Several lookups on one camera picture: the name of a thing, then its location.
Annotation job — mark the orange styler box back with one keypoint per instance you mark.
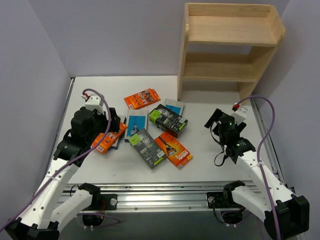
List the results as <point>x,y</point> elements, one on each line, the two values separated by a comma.
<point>142,99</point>

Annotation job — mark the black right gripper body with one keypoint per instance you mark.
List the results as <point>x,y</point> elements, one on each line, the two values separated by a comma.
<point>216,119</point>

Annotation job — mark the orange styler box left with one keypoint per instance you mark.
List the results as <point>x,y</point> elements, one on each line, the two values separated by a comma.
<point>110,139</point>

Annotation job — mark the harry's razor box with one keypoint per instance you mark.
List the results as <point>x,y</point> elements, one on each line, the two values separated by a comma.
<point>175,106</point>
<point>137,119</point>
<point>116,144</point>

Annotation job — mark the black green gillettelabs box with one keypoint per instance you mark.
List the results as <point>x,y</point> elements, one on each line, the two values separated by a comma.
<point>168,120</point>
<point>147,148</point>

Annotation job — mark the Harry's razor box middle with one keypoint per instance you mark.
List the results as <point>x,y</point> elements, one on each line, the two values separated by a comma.
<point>137,119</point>

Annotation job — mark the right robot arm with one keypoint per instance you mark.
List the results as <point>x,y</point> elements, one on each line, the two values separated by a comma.
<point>283,213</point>

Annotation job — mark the aluminium rail base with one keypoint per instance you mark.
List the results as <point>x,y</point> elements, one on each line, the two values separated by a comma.
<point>167,197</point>

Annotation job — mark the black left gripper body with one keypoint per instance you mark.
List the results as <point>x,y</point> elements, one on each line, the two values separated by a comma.
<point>110,120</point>

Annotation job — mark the Harry's razor box right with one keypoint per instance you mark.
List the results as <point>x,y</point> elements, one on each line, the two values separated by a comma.
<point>175,106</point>

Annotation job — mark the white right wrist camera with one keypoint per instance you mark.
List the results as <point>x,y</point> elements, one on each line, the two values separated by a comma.
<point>239,113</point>

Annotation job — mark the wooden shelf unit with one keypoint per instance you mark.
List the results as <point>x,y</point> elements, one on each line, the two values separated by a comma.
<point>228,42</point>

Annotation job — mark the orange Gillette Fusion5 box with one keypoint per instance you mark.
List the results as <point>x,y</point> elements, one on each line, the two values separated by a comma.
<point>176,153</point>

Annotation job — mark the orange styler box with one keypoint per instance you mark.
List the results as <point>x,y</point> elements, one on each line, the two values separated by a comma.
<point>110,139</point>
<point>142,99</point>

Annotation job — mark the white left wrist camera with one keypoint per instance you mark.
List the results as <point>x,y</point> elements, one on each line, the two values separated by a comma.
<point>93,102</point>

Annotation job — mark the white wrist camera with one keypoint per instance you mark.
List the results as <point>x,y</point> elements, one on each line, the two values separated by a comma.
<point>93,102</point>
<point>239,113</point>

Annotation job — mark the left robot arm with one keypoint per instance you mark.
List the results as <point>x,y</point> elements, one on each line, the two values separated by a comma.
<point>40,219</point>

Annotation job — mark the Harry's razor box left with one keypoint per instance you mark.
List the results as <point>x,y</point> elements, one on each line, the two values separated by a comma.
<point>116,144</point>

